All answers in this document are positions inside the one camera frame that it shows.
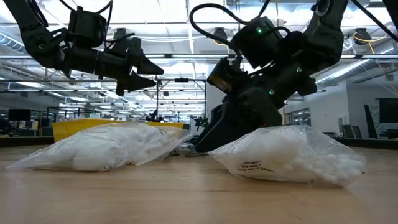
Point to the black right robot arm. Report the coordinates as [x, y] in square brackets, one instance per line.
[323, 34]

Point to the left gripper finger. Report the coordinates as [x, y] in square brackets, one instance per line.
[146, 65]
[136, 82]

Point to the black monitor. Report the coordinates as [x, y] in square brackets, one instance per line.
[18, 114]
[388, 110]

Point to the clear cotton ball bag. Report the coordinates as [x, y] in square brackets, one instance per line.
[93, 152]

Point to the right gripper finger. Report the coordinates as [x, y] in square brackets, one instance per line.
[255, 112]
[214, 133]

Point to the printed label cotton ball bag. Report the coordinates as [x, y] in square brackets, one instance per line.
[295, 158]

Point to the long ceiling light bar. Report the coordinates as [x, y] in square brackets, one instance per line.
[186, 56]

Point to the silver foil packet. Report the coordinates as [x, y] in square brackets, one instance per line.
[186, 151]

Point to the yellow slotted plastic basket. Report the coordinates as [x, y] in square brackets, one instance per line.
[81, 126]
[59, 132]
[174, 125]

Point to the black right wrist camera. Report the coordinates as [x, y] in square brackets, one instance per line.
[222, 76]

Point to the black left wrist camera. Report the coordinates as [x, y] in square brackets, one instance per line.
[130, 49]

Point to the black leaning panel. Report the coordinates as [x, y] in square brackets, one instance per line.
[370, 124]

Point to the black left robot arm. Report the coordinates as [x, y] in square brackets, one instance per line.
[37, 40]

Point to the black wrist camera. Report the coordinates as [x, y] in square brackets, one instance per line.
[130, 49]
[222, 76]

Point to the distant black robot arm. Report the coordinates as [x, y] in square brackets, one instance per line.
[200, 122]
[154, 117]

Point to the black aluminium table frame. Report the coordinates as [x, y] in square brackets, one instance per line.
[25, 141]

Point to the black gantry frame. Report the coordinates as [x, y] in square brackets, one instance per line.
[182, 80]

